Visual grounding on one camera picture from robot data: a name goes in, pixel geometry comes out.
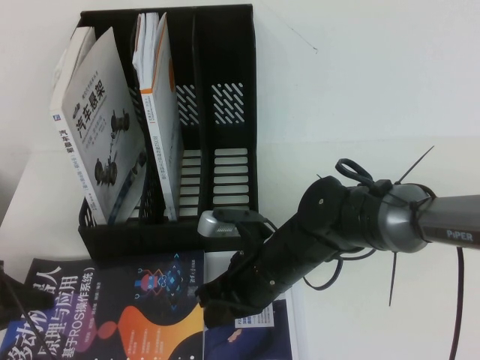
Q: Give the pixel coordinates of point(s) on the grey car suspension book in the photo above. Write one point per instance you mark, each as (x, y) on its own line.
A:
(101, 131)

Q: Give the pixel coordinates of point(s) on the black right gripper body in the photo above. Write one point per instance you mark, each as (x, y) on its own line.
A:
(258, 281)

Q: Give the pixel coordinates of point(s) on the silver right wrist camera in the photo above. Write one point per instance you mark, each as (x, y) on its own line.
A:
(215, 228)

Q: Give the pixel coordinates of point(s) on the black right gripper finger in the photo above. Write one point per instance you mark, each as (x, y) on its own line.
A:
(217, 291)
(228, 313)

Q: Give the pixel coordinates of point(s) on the dark mobile robot book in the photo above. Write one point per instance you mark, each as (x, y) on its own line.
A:
(112, 300)

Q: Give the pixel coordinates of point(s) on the black zip tie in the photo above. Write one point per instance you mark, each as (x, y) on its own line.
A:
(416, 164)
(393, 277)

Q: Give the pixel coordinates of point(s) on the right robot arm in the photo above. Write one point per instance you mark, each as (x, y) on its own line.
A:
(322, 202)

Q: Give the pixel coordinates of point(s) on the black plastic book stand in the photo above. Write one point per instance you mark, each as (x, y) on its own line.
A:
(228, 150)

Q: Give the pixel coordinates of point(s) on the black right camera mount bracket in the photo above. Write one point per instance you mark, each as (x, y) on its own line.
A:
(251, 240)

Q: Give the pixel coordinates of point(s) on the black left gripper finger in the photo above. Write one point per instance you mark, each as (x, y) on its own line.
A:
(33, 294)

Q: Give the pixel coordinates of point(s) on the white book orange stripe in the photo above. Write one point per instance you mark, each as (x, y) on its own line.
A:
(161, 93)

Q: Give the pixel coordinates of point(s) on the white magazine with man portrait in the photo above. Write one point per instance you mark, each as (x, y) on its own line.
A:
(262, 337)

